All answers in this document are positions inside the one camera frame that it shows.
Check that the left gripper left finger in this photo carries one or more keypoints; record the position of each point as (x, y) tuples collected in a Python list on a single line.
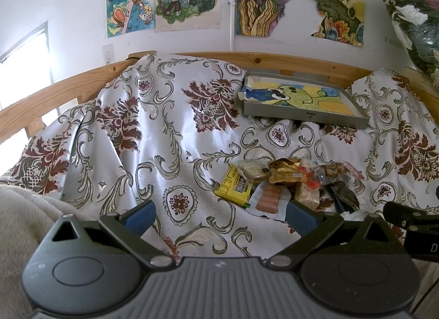
[(127, 230)]

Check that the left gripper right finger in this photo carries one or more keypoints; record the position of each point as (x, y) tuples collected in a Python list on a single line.
[(314, 228)]

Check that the beige nougat bar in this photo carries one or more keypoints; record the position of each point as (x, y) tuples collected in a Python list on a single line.
[(307, 196)]

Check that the dark leaf snack packet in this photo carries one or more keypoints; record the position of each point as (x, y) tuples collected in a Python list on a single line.
[(345, 199)]

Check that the red orange candy packet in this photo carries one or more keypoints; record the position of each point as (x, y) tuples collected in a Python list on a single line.
[(314, 175)]

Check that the sausage pack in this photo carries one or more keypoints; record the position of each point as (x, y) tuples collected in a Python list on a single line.
[(270, 201)]

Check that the clear cookie packet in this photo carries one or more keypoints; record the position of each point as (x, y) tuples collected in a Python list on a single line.
[(340, 171)]

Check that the gold foil snack packet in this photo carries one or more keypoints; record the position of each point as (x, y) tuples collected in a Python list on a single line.
[(286, 171)]

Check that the yellow snack box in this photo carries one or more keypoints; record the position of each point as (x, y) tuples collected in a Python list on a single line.
[(235, 188)]

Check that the cream fleece blanket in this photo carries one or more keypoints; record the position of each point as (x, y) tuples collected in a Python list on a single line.
[(26, 217)]

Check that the floral white bedspread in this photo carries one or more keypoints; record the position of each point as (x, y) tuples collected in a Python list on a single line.
[(168, 129)]

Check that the grey tray with drawing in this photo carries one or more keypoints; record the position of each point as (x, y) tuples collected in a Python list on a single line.
[(298, 99)]

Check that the bagged bedding bundle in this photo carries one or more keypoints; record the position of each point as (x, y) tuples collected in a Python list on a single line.
[(415, 23)]

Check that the wooden bed frame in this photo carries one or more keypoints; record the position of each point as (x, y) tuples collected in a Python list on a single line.
[(27, 113)]

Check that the white wall outlet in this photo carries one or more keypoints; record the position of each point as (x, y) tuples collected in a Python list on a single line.
[(108, 54)]

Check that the white wall conduit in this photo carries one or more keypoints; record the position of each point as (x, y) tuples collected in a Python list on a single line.
[(231, 4)]

